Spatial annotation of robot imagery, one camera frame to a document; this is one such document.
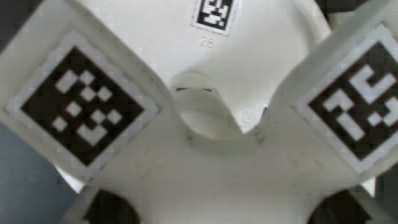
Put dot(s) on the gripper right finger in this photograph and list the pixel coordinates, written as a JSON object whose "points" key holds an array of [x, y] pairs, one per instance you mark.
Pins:
{"points": [[342, 209]]}

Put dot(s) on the white cylindrical table leg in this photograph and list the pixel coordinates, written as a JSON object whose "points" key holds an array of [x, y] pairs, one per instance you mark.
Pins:
{"points": [[202, 106]]}

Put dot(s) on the white cross-shaped table base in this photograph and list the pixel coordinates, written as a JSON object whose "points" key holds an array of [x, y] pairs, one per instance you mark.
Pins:
{"points": [[90, 108]]}

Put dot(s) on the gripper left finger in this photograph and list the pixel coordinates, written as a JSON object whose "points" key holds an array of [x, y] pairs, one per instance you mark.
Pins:
{"points": [[111, 210]]}

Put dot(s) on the white round table top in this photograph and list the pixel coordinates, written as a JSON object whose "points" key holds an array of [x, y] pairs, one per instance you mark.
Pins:
{"points": [[225, 42]]}

